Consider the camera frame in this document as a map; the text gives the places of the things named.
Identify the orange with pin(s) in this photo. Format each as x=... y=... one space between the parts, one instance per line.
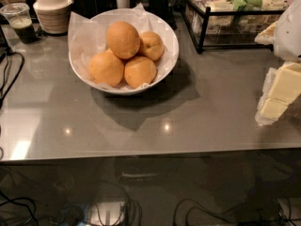
x=106 y=68
x=139 y=70
x=123 y=39
x=151 y=45

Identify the dark cylinder container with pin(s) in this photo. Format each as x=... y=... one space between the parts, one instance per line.
x=161 y=9

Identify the white paper liner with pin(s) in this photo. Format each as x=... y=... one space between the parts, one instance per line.
x=82 y=38

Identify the white ceramic bowl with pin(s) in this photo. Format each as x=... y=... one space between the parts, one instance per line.
x=169 y=41

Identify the plastic cup with drink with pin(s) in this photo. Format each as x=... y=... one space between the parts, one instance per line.
x=18 y=17

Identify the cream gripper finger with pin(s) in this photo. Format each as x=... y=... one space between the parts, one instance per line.
x=281 y=87

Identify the black wire snack basket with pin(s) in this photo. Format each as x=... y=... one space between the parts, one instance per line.
x=230 y=23

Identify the stack of paper bowls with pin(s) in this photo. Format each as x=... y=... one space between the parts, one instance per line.
x=53 y=15

